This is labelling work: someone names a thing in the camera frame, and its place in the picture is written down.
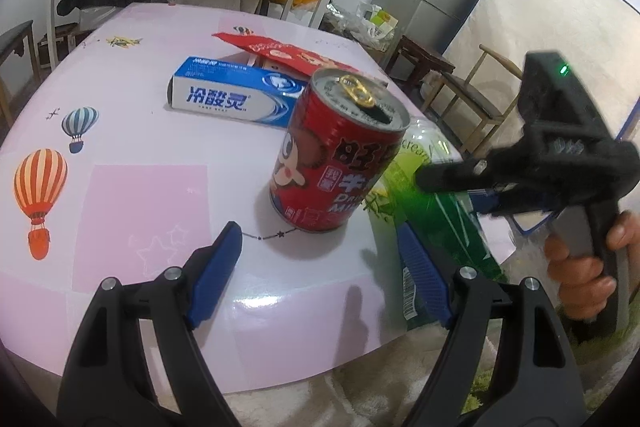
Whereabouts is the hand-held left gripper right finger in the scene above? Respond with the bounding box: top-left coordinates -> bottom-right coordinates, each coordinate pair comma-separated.
397,222 -> 586,427

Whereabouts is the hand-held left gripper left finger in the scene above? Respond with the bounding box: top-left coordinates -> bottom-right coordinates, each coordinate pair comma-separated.
56,221 -> 244,427

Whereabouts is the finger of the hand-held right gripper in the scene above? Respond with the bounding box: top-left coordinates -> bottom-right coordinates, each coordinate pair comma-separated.
470,192 -> 556,235
415,157 -> 493,196

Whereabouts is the green plastic packet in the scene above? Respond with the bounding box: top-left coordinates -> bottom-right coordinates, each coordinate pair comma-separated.
369,117 -> 509,324

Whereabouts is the red drink can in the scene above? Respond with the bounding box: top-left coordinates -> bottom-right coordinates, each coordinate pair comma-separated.
269,67 -> 411,234

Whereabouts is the blue toothpaste box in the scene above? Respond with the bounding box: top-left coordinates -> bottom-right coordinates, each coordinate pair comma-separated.
166,56 -> 312,128

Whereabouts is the red snack bag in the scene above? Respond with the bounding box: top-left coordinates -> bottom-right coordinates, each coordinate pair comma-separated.
211,32 -> 362,81

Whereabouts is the person's right forearm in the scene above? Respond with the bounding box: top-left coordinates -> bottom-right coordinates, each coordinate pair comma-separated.
567,319 -> 640,413

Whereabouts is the person's right hand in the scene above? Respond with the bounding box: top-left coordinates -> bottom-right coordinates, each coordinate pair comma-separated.
544,209 -> 640,324

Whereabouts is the wooden chair black seat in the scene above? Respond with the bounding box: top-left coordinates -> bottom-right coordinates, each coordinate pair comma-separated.
424,43 -> 527,156
0,21 -> 42,128

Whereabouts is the person's fuzzy beige clothing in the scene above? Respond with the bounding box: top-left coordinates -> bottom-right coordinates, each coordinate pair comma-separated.
320,322 -> 451,427

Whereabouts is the dark wooden stool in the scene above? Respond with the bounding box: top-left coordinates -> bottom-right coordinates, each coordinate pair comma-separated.
384,35 -> 457,84

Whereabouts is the beige mattress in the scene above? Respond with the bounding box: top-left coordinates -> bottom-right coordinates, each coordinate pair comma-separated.
441,0 -> 640,148

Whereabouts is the pile of plastic bags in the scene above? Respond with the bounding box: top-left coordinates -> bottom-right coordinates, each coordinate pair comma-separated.
326,0 -> 402,54

